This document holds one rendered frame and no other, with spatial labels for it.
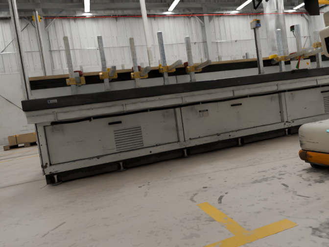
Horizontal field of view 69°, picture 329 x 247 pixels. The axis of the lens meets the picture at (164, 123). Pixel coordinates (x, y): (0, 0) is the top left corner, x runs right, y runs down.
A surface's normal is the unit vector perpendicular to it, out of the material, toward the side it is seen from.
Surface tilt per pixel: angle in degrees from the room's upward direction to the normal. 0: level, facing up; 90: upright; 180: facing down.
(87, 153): 90
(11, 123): 90
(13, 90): 90
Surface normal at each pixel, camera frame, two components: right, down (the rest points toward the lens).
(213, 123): 0.29, -0.01
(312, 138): -0.94, 0.15
